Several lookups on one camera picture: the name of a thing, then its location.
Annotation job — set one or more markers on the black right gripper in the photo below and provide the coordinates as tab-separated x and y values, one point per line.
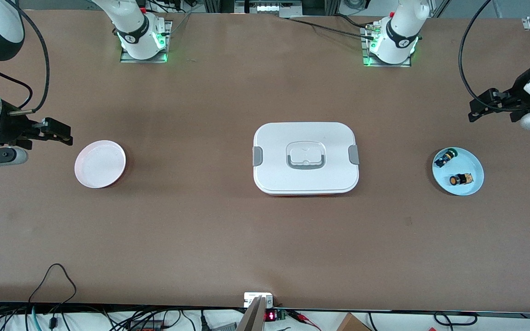
8	127

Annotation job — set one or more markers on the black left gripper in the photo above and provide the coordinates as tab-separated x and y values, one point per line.
517	95

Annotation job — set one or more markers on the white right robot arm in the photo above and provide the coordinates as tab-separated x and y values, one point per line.
131	27

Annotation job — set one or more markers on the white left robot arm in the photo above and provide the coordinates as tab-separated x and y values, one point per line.
400	32

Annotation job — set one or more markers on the pink round plate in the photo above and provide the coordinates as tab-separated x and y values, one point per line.
99	165

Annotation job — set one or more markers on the light blue round plate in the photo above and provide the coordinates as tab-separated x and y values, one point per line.
469	161

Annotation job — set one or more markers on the lit equipment rack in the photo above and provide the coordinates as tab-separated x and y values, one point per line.
269	6

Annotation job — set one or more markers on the brown cardboard box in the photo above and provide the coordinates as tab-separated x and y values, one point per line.
352	324

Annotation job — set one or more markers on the grey slanted bar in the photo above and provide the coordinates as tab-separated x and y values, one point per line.
253	317

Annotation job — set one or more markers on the small red digit display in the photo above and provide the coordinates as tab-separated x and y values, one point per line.
270	316

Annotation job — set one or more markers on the green push-button switch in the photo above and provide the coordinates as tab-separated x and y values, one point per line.
444	158

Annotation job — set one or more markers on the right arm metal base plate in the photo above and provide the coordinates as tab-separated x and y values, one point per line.
129	59

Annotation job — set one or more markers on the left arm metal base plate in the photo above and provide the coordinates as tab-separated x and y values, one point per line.
368	62

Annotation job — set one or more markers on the white table edge bracket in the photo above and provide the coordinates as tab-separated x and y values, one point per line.
251	299

